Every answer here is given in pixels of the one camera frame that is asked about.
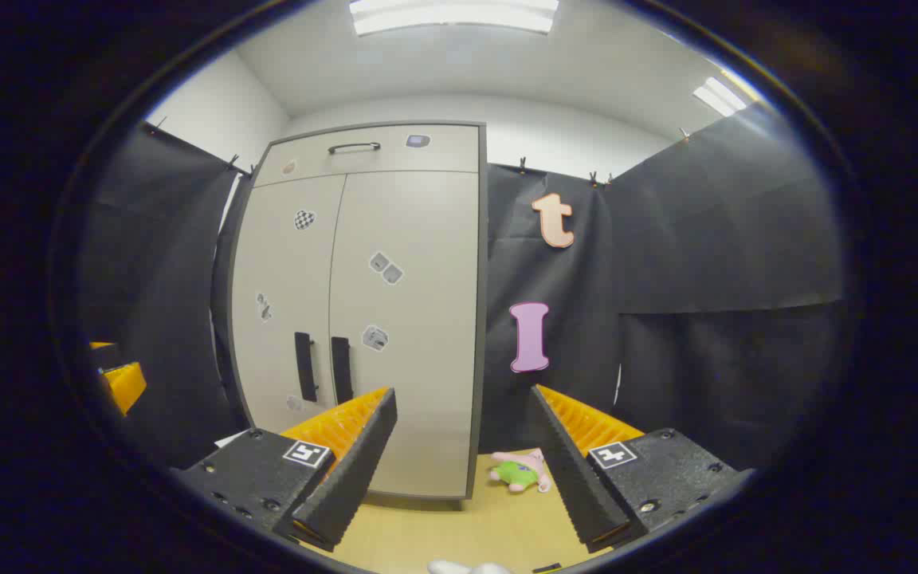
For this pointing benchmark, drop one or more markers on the large ceiling light panel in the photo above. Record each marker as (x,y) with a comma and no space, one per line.
(451,16)

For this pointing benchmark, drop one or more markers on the black backdrop cloth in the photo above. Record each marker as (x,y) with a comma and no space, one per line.
(706,239)

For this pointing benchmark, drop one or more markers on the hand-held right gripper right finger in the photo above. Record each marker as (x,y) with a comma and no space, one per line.
(570,470)

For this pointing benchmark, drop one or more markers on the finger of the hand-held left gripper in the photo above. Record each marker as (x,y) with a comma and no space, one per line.
(103,346)
(126,387)

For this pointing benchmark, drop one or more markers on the grey double-door shoe cabinet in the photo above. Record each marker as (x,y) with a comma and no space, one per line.
(483,319)

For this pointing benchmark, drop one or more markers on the grey cabinet drawer front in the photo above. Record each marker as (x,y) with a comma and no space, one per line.
(427,159)

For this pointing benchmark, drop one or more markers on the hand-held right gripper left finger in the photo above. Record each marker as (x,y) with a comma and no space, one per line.
(355,470)

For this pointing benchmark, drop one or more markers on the cabinet door with square stickers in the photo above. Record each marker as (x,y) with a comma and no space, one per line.
(419,383)

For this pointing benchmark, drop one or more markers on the cabinet door with checkered sticker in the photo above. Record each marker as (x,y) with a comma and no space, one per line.
(284,271)

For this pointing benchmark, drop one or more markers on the small ceiling light panel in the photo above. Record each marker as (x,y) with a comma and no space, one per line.
(718,97)

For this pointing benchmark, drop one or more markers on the pink green plush toy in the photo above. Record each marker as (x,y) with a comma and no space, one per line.
(519,470)

